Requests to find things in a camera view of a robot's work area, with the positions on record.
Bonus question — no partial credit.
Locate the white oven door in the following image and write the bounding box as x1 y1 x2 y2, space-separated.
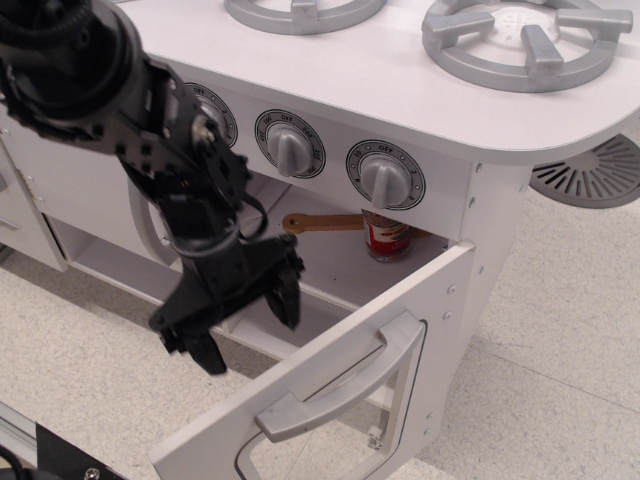
148 241 475 479

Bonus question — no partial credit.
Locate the grey stove knob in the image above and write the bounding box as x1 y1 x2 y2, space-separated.
254 109 326 179
187 82 238 147
346 140 426 211

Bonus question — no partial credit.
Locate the grey right stove knob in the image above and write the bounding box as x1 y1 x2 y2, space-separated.
346 140 426 211

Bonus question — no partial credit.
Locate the grey right burner grate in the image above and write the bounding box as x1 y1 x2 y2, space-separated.
422 1 633 93

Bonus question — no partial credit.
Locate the red food can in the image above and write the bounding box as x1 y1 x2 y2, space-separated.
362 210 412 262

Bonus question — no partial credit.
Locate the white left cabinet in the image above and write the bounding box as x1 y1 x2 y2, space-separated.
1 112 67 271

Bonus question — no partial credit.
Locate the grey middle stove knob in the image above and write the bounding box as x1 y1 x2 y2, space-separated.
254 109 326 179

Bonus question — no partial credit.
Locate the black braided cable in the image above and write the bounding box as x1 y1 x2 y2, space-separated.
0 0 101 56

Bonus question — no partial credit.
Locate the wooden spoon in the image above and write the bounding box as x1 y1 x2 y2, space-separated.
282 213 432 239

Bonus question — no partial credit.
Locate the grey left burner grate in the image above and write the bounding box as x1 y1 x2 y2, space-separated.
224 1 386 36

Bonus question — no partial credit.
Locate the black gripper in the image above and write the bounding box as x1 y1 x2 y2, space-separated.
149 234 304 375

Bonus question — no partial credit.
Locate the grey burner grate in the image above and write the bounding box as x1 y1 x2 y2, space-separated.
224 1 386 36
422 1 633 93

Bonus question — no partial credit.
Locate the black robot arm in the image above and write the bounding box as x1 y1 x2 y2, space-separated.
1 1 304 375

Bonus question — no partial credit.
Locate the grey oven door handle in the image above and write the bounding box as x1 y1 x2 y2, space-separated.
255 312 426 443

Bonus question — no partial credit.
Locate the grey left stove knob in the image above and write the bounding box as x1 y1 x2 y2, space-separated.
187 82 238 147

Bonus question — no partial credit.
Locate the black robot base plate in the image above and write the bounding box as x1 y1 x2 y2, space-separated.
0 402 121 480

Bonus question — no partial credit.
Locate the grey floor vent grille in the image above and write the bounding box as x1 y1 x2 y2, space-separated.
530 134 639 209

